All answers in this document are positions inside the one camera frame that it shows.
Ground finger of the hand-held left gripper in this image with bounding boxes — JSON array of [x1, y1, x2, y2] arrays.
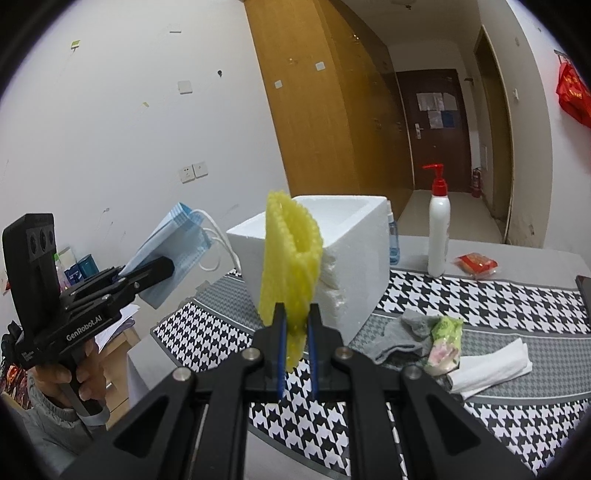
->
[[121, 257, 175, 292], [90, 266, 126, 283]]

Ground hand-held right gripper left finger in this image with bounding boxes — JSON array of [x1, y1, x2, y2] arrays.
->
[[60, 302, 289, 480]]

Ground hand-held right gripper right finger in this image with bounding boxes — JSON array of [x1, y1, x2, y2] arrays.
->
[[307, 302, 536, 480]]

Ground blue face masks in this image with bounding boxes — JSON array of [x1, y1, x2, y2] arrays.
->
[[124, 201, 241, 310]]

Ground grey sock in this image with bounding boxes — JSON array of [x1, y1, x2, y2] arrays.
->
[[367, 310, 441, 365]]

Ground yellow foam net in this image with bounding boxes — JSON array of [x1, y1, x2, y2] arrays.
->
[[259, 190, 324, 372]]

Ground white foam box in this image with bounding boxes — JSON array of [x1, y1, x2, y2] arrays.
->
[[226, 195, 391, 344]]

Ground white towel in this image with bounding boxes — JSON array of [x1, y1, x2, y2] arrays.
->
[[445, 338, 533, 400]]

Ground person's left forearm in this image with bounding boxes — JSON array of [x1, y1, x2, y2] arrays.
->
[[0, 371, 100, 480]]

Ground person's left hand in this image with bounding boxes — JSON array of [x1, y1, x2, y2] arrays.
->
[[34, 337, 109, 408]]

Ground blue box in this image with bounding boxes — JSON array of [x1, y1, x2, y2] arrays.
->
[[65, 255, 99, 285]]

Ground white paper sheets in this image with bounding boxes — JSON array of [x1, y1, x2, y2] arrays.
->
[[95, 302, 140, 348]]

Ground green pink plastic packet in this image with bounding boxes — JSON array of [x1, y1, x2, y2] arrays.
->
[[422, 316, 464, 376]]

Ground blue liquid bottle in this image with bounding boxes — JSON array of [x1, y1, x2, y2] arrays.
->
[[387, 203, 400, 265]]

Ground white pump bottle red cap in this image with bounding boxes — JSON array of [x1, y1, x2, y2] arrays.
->
[[422, 164, 452, 278]]

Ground red snack packet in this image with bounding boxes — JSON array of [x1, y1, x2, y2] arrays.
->
[[455, 252, 500, 278]]

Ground houndstooth table cloth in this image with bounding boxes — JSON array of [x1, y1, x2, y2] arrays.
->
[[151, 268, 591, 476]]

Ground dark brown door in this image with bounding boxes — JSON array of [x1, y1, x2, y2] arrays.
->
[[396, 69, 472, 191]]

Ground wooden wardrobe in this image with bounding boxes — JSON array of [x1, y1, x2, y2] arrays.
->
[[245, 0, 414, 217]]

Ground paper notices on door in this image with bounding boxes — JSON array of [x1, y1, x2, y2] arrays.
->
[[417, 91, 459, 130]]

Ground dark flat object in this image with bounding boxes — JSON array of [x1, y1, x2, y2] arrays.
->
[[575, 275, 591, 320]]

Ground light wooden door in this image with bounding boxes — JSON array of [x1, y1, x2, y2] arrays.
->
[[475, 25, 516, 234]]

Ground red hanging bag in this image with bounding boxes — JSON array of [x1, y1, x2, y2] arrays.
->
[[555, 50, 591, 129]]

